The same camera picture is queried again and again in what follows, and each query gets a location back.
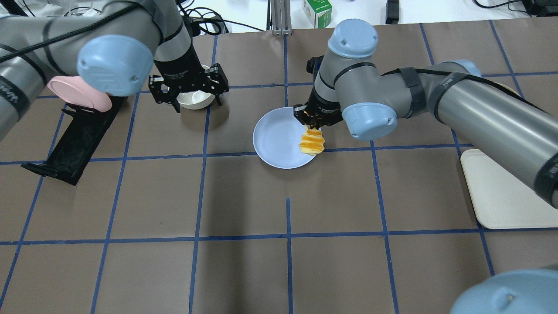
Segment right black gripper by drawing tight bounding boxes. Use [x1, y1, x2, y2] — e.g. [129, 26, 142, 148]
[293, 103, 343, 130]

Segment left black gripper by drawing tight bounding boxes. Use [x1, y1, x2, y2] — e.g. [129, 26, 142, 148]
[148, 48, 229, 113]

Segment ridged yellow bread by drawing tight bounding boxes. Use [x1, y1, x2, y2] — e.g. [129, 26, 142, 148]
[299, 126, 325, 156]

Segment blue plate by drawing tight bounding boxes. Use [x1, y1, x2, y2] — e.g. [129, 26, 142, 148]
[252, 107, 315, 169]

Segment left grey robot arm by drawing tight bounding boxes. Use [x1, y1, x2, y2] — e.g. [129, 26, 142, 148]
[0, 0, 229, 138]

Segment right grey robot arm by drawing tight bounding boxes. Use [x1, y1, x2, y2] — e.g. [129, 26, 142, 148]
[294, 19, 557, 208]

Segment pink plate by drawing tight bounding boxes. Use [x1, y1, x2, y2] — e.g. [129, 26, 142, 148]
[46, 76, 113, 113]

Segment black plate rack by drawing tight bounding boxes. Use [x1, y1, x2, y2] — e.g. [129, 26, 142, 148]
[22, 96, 127, 186]

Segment cream round plate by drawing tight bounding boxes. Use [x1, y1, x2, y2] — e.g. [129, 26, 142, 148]
[496, 82, 520, 97]

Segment white bowl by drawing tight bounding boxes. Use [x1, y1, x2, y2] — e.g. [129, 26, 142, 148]
[176, 91, 215, 110]

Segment green white box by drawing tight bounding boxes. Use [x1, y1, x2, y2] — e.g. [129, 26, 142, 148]
[302, 0, 333, 29]

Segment black device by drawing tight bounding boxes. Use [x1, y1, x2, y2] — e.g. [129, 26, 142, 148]
[385, 0, 400, 24]

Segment white rectangular tray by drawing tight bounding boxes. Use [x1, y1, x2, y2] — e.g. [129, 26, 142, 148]
[460, 149, 558, 230]

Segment black cables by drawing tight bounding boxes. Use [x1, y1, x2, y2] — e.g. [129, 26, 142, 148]
[177, 0, 266, 36]

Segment aluminium profile post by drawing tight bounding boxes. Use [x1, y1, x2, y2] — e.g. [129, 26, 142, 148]
[267, 0, 293, 36]

